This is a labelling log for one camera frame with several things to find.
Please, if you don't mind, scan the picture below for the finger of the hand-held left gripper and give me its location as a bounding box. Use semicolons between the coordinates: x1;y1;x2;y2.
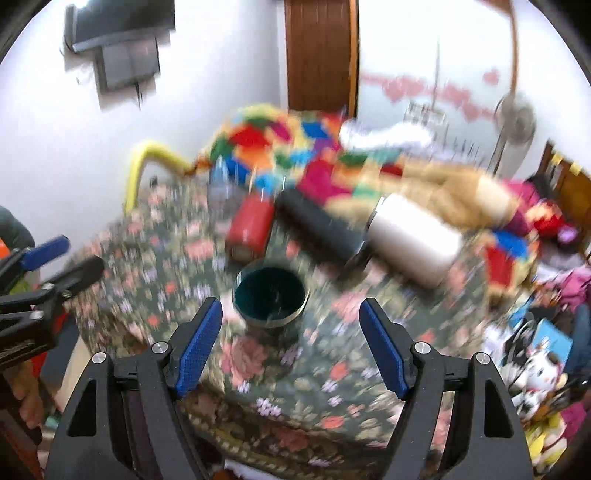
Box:
0;255;105;330
0;234;71;294

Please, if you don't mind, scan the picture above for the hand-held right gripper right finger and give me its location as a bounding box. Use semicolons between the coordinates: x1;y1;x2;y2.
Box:
359;298;529;480

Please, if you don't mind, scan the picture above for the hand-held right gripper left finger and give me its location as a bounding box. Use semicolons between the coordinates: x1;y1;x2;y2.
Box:
44;298;225;480

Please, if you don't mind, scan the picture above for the dark green cup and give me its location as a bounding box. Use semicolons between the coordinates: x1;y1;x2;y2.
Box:
232;259;310;328

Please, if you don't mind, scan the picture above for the white cup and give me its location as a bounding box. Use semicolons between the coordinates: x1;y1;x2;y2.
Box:
365;194;464;289

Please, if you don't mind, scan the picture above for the red cup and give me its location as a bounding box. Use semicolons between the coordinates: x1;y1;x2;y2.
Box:
225;194;276;260

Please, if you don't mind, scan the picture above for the black cup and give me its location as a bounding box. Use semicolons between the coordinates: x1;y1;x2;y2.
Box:
276;189;370;261

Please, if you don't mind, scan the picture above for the person's left hand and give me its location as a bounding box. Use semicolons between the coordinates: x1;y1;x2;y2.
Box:
9;367;44;430

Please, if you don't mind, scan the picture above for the person's dark jacket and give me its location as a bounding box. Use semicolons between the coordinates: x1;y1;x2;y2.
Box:
0;205;37;296

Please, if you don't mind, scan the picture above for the floral blanket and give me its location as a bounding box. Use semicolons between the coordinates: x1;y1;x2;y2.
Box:
65;178;522;472

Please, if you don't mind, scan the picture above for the yellow tube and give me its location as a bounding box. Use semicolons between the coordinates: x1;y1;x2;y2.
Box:
122;140;192;214

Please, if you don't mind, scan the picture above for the white cartoon plush toy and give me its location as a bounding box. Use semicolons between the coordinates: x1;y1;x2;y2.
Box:
512;346;571;418

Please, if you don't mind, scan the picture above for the clear blue bottle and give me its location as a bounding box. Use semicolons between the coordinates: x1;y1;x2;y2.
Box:
208;159;241;210

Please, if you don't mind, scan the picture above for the beige plush toy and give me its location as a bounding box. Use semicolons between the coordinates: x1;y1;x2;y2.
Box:
399;157;520;232

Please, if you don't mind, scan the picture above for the red and purple plush toy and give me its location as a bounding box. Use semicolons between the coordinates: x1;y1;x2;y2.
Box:
505;178;580;250

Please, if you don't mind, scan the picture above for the white cloth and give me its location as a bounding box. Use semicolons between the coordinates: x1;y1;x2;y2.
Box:
339;117;435;151

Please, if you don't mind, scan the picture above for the colourful patchwork blanket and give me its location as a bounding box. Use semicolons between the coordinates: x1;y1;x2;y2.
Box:
187;104;541;287

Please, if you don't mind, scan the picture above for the metal drying rack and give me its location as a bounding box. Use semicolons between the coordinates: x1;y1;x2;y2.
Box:
404;41;490;160

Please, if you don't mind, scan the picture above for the wooden chair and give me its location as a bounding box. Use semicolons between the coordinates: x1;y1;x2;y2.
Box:
538;141;591;227

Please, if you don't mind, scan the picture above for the standing fan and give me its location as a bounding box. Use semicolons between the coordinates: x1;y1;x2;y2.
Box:
487;91;537;178

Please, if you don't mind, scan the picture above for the brown wooden door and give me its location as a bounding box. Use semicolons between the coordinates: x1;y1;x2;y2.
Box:
284;0;360;116

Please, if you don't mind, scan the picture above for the grey wall box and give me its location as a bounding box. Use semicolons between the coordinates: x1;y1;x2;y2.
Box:
93;39;161;90

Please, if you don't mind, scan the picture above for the wall-mounted television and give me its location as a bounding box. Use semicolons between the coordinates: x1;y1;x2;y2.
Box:
64;0;177;52

